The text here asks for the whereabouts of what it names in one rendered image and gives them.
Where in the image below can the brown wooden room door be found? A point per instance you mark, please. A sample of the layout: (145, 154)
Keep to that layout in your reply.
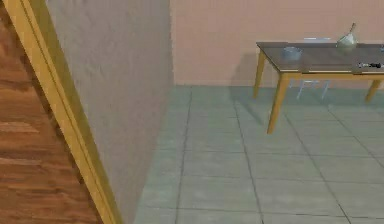
(30, 140)

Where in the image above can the yellow-legged dark top table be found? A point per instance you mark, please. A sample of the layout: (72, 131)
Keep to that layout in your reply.
(320, 58)

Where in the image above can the black remote control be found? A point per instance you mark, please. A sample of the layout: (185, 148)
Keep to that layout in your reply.
(370, 65)

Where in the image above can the pale green round vase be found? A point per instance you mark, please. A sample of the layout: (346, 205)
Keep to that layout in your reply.
(347, 39)

